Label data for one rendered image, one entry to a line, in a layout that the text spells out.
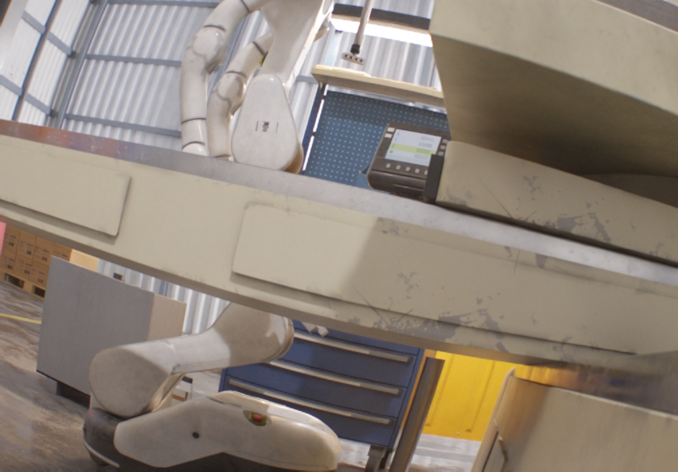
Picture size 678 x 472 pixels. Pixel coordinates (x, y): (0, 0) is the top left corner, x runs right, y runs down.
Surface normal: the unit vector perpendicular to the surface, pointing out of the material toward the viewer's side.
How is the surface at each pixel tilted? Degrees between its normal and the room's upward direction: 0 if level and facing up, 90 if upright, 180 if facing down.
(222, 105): 104
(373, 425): 90
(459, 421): 90
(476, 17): 90
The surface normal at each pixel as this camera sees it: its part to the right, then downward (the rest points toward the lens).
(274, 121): 0.09, -0.14
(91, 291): -0.14, -0.15
